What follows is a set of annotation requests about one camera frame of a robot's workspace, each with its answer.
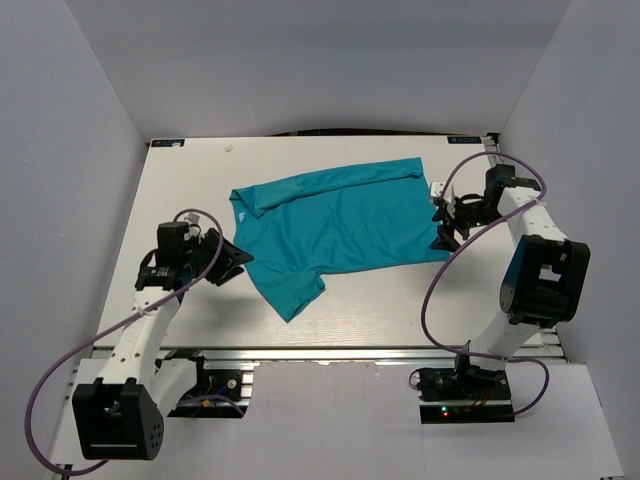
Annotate teal t-shirt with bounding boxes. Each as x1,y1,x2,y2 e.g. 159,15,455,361
229,157,449,322

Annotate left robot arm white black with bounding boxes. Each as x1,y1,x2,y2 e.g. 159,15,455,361
72,221,254,461

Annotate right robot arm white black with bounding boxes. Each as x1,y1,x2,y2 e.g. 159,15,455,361
430,165,590,385

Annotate blue table corner label right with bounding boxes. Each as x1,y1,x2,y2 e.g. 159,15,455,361
447,136,483,145

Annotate blue table corner label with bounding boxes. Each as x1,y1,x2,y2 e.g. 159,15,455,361
150,138,185,148
447,136,483,145

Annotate blue table corner label left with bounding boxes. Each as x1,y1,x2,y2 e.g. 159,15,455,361
150,138,185,148

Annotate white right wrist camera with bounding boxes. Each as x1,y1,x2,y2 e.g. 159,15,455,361
430,181,455,206

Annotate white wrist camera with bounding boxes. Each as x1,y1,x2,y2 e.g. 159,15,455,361
430,181,455,206
182,212,202,238

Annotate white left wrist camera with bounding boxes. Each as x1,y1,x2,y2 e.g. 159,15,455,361
182,212,202,238

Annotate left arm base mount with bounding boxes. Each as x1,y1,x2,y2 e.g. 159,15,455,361
152,356,253,419

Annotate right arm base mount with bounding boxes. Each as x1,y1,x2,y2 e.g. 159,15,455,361
408,361,515,425

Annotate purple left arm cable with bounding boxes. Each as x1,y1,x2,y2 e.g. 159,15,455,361
25,208,246,475

